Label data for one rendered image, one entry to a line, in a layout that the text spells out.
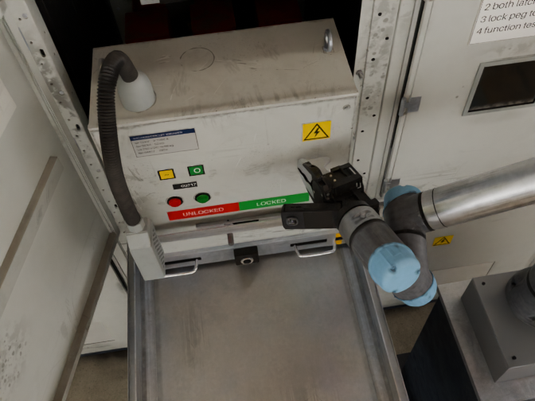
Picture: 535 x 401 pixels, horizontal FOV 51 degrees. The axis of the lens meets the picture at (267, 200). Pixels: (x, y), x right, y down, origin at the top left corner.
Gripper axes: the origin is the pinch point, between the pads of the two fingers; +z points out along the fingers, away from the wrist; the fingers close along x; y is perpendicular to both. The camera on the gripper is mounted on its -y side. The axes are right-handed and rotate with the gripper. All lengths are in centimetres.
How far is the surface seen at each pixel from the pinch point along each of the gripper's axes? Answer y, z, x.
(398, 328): 42, 27, -119
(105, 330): -61, 55, -86
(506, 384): 32, -35, -58
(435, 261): 52, 21, -79
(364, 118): 21.5, 11.0, -3.0
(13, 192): -53, 9, 10
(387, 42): 23.9, 4.9, 17.5
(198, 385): -35, -11, -42
